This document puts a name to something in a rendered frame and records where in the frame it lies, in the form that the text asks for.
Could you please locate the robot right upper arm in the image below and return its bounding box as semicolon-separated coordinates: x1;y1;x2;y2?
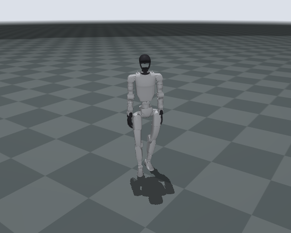
127;74;136;100

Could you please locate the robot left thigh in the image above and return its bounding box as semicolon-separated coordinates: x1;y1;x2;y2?
147;109;161;143

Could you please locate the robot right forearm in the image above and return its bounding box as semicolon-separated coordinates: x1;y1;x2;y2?
127;94;133;116

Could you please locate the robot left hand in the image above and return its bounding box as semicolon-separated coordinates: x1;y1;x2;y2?
159;110;163;124

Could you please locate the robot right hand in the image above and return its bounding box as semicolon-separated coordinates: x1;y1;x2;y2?
127;112;133;128

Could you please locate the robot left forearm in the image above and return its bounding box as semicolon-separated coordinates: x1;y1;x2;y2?
157;97;164;113

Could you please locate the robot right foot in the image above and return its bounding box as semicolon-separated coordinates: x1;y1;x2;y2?
137;166;144;177

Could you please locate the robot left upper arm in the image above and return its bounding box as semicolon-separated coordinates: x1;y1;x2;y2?
155;73;164;98

